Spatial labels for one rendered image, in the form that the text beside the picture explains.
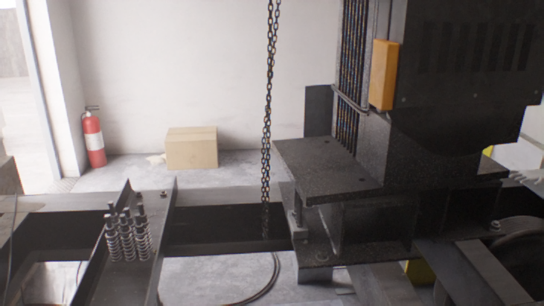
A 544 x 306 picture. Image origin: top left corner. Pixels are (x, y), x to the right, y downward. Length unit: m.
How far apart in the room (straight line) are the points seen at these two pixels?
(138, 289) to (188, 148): 2.15
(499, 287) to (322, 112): 0.94
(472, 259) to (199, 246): 1.06
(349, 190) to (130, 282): 0.70
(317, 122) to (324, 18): 1.84
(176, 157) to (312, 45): 1.48
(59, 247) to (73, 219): 0.17
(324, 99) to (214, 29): 1.84
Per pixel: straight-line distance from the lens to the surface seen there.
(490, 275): 1.39
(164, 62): 3.46
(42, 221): 1.86
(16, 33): 7.88
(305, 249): 1.31
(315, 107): 1.70
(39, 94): 3.29
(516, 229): 1.73
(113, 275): 1.30
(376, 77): 0.98
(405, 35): 0.94
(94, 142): 3.51
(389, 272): 1.29
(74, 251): 1.88
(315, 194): 1.15
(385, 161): 1.19
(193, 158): 3.30
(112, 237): 1.28
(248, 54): 3.41
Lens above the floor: 1.48
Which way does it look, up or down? 24 degrees down
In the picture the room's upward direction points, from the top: straight up
